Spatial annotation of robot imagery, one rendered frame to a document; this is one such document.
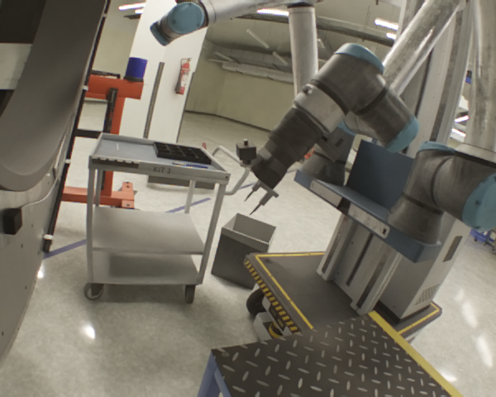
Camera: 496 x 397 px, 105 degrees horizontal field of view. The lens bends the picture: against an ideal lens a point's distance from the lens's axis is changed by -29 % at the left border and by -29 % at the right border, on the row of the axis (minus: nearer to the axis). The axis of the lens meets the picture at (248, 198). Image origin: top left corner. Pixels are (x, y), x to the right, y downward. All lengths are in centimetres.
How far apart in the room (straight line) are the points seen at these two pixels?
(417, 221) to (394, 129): 36
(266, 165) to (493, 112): 53
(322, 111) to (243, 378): 44
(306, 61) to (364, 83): 70
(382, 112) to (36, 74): 91
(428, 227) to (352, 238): 51
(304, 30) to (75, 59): 84
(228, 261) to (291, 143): 117
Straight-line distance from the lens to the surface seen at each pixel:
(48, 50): 97
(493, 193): 68
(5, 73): 102
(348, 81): 47
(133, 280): 128
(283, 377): 46
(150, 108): 362
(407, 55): 71
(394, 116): 51
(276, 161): 46
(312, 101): 46
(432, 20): 79
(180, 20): 76
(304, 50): 116
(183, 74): 380
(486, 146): 70
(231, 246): 150
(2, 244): 53
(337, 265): 130
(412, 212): 81
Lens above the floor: 95
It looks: 18 degrees down
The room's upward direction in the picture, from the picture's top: 16 degrees clockwise
